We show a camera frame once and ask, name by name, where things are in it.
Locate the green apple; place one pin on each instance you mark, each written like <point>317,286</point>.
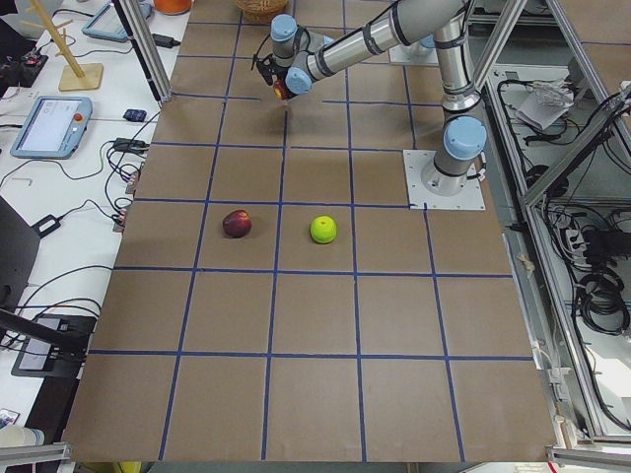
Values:
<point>323,229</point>

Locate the dark red apple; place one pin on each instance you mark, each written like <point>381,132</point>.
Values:
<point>237,224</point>

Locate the red yellow apple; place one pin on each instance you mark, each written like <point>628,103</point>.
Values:
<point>280,90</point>

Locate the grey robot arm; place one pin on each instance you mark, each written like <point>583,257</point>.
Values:
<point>299,58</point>

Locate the woven wicker basket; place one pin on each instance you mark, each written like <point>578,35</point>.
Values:
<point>261,11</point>

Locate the small blue device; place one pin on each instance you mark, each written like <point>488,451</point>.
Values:
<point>135,115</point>

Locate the black power adapter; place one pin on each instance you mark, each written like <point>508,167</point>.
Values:
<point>165,41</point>

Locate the blue teach pendant near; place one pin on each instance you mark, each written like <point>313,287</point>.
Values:
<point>53,129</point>

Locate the blue teach pendant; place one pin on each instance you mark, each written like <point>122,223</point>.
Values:
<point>53,129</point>
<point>106,25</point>

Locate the wooden mug tree stand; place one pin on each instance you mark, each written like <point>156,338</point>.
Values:
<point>75,77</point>

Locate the blue teach pendant far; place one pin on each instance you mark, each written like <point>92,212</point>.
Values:
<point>106,25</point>

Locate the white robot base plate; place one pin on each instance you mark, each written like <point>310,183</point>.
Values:
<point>428,189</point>

